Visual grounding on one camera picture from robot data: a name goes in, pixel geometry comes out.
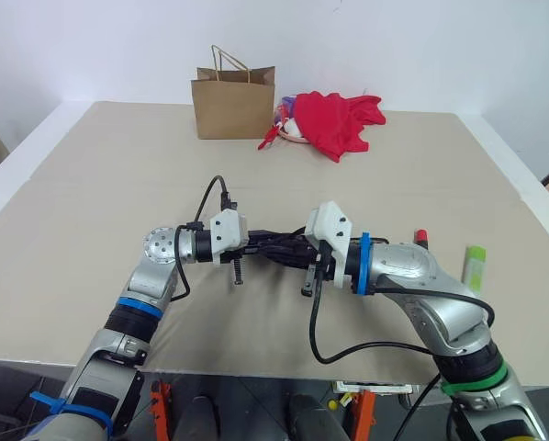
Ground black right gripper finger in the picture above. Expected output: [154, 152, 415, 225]
[265, 238, 310, 254]
[276, 254, 313, 273]

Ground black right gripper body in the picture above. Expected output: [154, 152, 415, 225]
[300, 236, 338, 298]

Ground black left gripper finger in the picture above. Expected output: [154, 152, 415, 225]
[254, 247, 299, 267]
[255, 228, 306, 243]

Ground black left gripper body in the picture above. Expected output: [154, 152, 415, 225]
[218, 229, 263, 288]

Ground green highlighter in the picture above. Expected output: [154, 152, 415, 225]
[460, 244, 488, 296]

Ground red white plastic piece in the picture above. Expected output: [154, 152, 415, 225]
[256, 122, 281, 152]

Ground pink rimmed white basket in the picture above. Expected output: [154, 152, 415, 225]
[274, 94, 313, 145]

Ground red cloth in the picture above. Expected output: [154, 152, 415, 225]
[292, 91, 387, 164]

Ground white plastic box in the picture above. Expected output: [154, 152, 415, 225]
[331, 379, 416, 397]

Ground brown paper bag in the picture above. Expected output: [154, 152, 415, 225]
[190, 44, 277, 141]

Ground orange metal stand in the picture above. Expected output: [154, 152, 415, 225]
[354, 389, 377, 441]
[148, 379, 174, 441]

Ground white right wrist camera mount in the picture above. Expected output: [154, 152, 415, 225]
[304, 200, 354, 288]

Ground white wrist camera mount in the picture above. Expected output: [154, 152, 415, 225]
[209, 209, 251, 267]
[304, 200, 354, 288]

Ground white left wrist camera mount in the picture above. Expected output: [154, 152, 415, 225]
[209, 209, 251, 267]

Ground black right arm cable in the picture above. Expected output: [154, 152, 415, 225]
[308, 241, 495, 441]

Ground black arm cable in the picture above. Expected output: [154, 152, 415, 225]
[308, 241, 495, 441]
[171, 175, 239, 303]

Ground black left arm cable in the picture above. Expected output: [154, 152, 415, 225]
[171, 175, 239, 303]

